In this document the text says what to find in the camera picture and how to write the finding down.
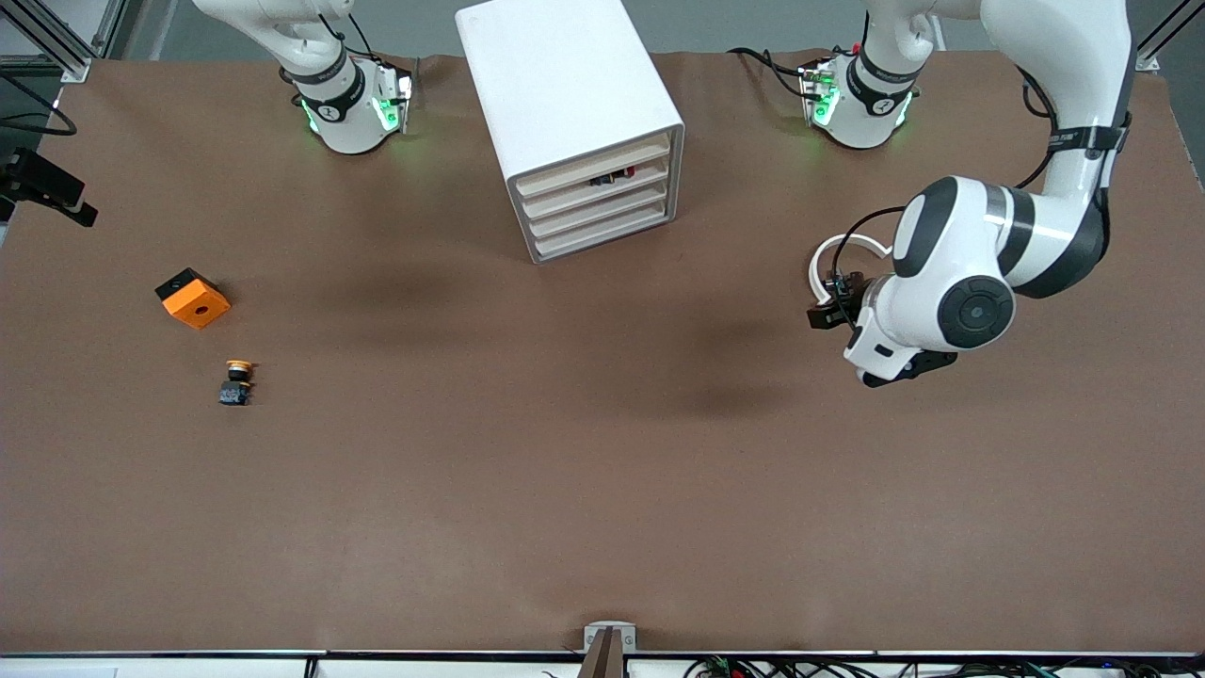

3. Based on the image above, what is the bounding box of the yellow push button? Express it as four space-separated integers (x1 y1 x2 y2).
218 359 257 407

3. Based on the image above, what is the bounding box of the white curved pipe clamp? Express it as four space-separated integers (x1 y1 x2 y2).
810 234 892 310

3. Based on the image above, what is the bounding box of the orange box with hole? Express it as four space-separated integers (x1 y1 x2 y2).
155 267 232 331

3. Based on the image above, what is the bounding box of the brown table cover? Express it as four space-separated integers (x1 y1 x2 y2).
0 49 1205 654

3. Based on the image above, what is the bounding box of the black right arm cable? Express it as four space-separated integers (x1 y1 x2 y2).
0 71 78 138

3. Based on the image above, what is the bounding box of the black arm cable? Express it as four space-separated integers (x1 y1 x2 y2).
828 71 1063 326
0 71 78 138

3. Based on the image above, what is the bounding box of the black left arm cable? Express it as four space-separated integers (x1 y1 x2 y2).
828 71 1063 326

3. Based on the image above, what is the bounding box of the aluminium frame profile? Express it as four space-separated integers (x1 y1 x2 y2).
1134 0 1205 73
0 0 130 84

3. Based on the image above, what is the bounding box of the black base cable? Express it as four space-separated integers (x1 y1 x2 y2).
728 45 812 101

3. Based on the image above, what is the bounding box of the tangled cable bundle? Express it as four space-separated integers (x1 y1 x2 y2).
683 654 1173 678

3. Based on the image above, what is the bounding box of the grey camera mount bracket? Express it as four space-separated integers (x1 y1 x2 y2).
584 621 637 654

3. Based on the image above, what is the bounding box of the brown camera post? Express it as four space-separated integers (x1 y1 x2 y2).
577 629 627 678

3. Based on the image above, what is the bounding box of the metal table edge rail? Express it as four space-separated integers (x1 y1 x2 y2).
0 648 1205 660

